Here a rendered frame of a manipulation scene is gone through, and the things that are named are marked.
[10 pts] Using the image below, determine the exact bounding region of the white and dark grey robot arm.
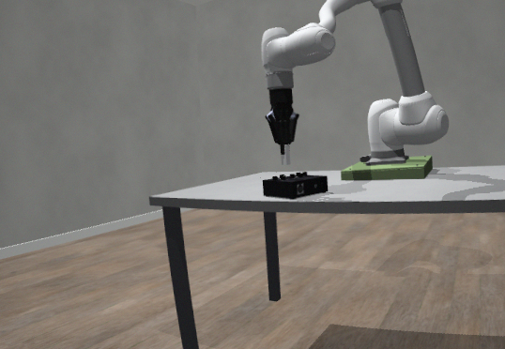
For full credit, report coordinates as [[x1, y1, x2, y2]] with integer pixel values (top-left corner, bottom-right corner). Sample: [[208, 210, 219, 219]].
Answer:
[[262, 0, 449, 166]]

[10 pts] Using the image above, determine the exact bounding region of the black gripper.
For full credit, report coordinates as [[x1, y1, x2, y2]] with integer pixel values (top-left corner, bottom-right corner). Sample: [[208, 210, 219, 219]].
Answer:
[[265, 88, 299, 165]]

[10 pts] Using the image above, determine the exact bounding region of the black lighting desk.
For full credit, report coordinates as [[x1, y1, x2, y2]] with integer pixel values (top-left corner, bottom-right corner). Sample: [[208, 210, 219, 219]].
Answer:
[[263, 172, 328, 200]]

